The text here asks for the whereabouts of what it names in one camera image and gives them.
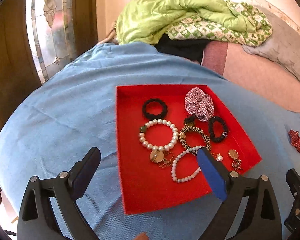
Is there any gold oval pendant with chain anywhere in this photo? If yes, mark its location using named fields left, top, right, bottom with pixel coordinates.
left=228, top=149, right=243, bottom=170

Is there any pearl drop earring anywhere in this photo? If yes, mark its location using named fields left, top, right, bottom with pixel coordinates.
left=211, top=153, right=223, bottom=162

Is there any small pearl bead bracelet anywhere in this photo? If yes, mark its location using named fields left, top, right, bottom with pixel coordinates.
left=171, top=145, right=206, bottom=183

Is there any black beaded bracelet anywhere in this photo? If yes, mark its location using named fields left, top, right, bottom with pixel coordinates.
left=208, top=115, right=229, bottom=143

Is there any gold scalloped letter pendant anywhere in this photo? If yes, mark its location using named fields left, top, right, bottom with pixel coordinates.
left=149, top=150, right=174, bottom=168

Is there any gold black chain bracelet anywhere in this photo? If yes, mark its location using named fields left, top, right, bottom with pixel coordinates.
left=178, top=125, right=212, bottom=156

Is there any red white checked scrunchie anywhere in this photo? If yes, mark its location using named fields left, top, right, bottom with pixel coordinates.
left=184, top=87, right=215, bottom=122

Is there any large pearl bracelet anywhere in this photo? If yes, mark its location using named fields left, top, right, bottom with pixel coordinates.
left=138, top=118, right=179, bottom=152

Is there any black spiral hair tie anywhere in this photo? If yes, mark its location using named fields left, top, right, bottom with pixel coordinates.
left=142, top=98, right=169, bottom=120

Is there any red dotted scrunchie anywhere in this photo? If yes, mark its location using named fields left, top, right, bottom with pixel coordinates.
left=288, top=129, right=300, bottom=153

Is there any light blue blanket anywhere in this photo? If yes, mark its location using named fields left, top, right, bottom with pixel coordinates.
left=0, top=42, right=300, bottom=239

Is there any red shallow tray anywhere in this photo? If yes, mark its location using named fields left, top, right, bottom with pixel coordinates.
left=116, top=84, right=261, bottom=215

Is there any pink bed sheet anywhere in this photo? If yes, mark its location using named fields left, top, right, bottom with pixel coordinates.
left=202, top=41, right=300, bottom=114

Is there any grey pillow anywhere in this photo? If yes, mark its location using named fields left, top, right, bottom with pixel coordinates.
left=242, top=6, right=300, bottom=82

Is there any black garment under duvet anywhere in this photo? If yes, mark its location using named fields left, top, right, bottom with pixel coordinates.
left=155, top=34, right=211, bottom=63

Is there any stained glass wooden door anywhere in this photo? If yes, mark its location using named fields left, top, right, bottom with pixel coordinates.
left=0, top=0, right=97, bottom=131

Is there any green quilted duvet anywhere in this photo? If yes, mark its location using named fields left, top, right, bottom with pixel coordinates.
left=115, top=0, right=273, bottom=47

